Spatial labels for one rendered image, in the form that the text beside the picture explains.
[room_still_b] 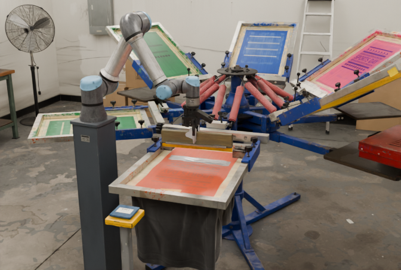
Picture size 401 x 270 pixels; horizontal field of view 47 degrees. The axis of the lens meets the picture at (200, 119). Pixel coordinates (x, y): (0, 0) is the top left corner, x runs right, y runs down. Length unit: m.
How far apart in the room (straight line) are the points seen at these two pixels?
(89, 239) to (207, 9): 4.61
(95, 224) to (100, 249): 0.16
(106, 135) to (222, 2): 4.44
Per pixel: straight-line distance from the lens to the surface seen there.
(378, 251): 3.84
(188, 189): 2.30
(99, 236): 2.83
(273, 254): 3.61
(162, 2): 7.07
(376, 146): 2.61
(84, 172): 2.70
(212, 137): 2.51
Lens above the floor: 1.93
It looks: 17 degrees down
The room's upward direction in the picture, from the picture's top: straight up
